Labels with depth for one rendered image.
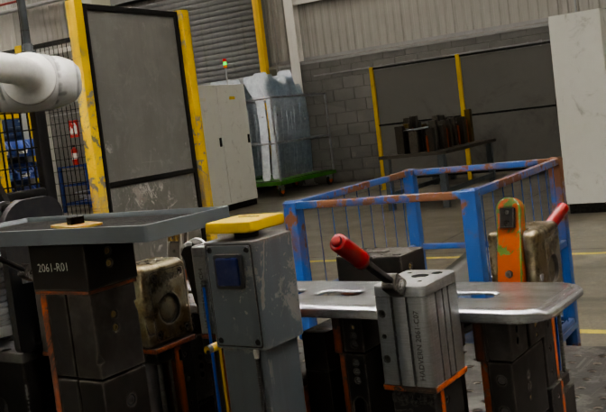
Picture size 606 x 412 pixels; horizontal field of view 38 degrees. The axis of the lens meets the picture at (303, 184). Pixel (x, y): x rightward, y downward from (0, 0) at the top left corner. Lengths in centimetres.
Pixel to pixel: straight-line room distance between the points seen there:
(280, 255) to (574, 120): 828
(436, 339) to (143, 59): 407
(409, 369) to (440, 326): 6
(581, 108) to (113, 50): 553
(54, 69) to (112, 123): 290
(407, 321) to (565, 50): 821
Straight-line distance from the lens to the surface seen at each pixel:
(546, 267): 131
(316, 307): 118
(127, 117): 476
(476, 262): 312
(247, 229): 87
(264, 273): 88
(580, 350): 197
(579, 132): 912
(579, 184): 917
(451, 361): 102
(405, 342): 99
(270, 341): 89
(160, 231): 93
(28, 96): 176
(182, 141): 513
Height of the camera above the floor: 125
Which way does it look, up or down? 4 degrees down
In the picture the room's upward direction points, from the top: 7 degrees counter-clockwise
